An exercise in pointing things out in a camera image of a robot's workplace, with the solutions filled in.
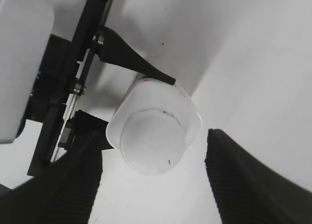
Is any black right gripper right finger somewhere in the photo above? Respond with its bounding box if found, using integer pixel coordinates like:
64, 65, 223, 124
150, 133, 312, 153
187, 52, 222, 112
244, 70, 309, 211
205, 129, 312, 224

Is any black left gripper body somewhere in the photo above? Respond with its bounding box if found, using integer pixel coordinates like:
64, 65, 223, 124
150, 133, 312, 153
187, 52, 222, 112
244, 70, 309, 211
27, 0, 113, 176

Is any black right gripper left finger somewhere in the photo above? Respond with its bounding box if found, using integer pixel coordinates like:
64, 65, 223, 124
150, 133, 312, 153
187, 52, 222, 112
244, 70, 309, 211
0, 131, 102, 224

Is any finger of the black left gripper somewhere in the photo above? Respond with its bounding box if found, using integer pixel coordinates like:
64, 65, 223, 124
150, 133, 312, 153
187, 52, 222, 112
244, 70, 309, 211
98, 27, 176, 85
72, 110, 113, 150

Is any white square yogurt bottle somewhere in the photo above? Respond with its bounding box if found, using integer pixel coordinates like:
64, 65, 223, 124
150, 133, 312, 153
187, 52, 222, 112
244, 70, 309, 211
106, 78, 202, 175

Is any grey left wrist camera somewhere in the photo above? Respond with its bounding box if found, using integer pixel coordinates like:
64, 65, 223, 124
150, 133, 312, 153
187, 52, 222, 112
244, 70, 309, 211
0, 0, 54, 144

